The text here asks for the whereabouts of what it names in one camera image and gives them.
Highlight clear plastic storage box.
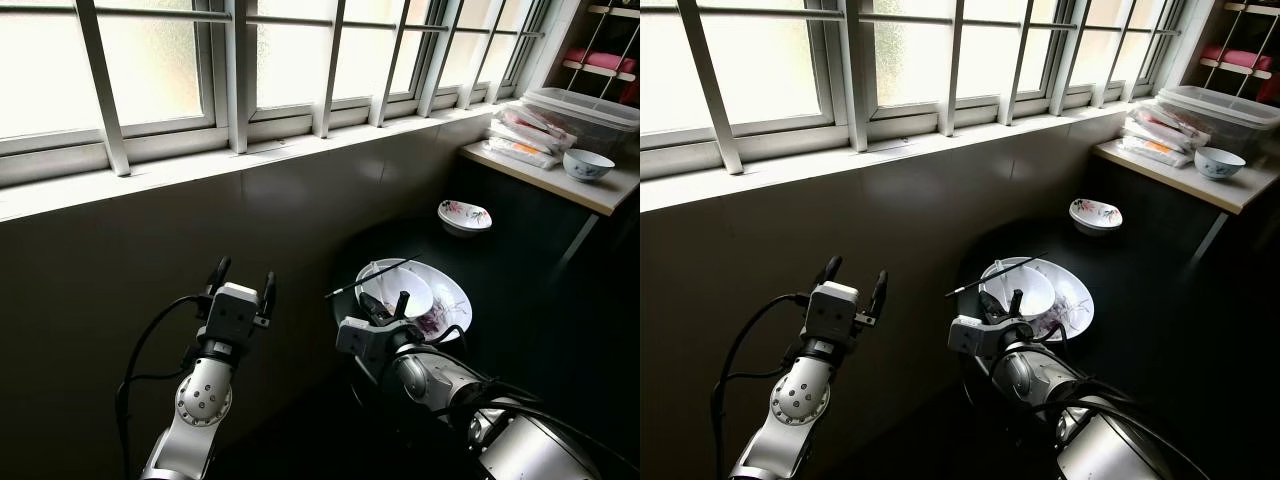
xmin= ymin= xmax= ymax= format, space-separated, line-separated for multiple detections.
xmin=520 ymin=87 xmax=641 ymax=156
xmin=1155 ymin=85 xmax=1280 ymax=156

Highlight pink folded cloth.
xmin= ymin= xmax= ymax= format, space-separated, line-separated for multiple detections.
xmin=565 ymin=47 xmax=638 ymax=77
xmin=1200 ymin=43 xmax=1273 ymax=74

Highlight white storage rack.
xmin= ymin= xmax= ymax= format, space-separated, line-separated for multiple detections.
xmin=560 ymin=0 xmax=641 ymax=106
xmin=1195 ymin=0 xmax=1280 ymax=106

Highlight white window guard bars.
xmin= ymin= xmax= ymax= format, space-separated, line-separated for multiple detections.
xmin=675 ymin=0 xmax=1181 ymax=176

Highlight black chopstick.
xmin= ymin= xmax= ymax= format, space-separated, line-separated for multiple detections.
xmin=325 ymin=255 xmax=421 ymax=299
xmin=945 ymin=253 xmax=1049 ymax=298

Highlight light wooden side table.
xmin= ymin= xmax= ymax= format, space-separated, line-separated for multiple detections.
xmin=462 ymin=138 xmax=641 ymax=271
xmin=1093 ymin=136 xmax=1280 ymax=269

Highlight stack of food packets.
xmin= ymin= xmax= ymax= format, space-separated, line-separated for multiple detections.
xmin=487 ymin=105 xmax=579 ymax=171
xmin=1120 ymin=100 xmax=1211 ymax=169

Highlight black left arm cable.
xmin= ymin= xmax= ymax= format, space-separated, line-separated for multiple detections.
xmin=115 ymin=293 xmax=211 ymax=480
xmin=708 ymin=293 xmax=811 ymax=480

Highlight small floral white dish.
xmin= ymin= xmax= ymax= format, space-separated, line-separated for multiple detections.
xmin=1068 ymin=198 xmax=1124 ymax=236
xmin=438 ymin=200 xmax=494 ymax=237

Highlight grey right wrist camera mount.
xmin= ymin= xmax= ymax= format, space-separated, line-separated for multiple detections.
xmin=948 ymin=313 xmax=1011 ymax=359
xmin=337 ymin=318 xmax=401 ymax=361

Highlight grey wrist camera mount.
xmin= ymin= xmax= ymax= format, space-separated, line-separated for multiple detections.
xmin=205 ymin=283 xmax=263 ymax=346
xmin=805 ymin=282 xmax=863 ymax=346
xmin=948 ymin=313 xmax=1011 ymax=359
xmin=337 ymin=318 xmax=401 ymax=361

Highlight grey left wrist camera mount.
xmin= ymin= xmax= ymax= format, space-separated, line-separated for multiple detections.
xmin=805 ymin=282 xmax=863 ymax=346
xmin=205 ymin=283 xmax=263 ymax=346

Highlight blue patterned white bowl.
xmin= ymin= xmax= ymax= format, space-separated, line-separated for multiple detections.
xmin=1195 ymin=146 xmax=1248 ymax=181
xmin=562 ymin=148 xmax=616 ymax=183

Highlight white floral plate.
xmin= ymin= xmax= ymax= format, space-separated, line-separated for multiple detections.
xmin=355 ymin=258 xmax=473 ymax=346
xmin=980 ymin=257 xmax=1094 ymax=341

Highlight white framed frosted window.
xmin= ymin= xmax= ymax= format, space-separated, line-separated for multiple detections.
xmin=0 ymin=0 xmax=561 ymax=186
xmin=640 ymin=0 xmax=1196 ymax=181

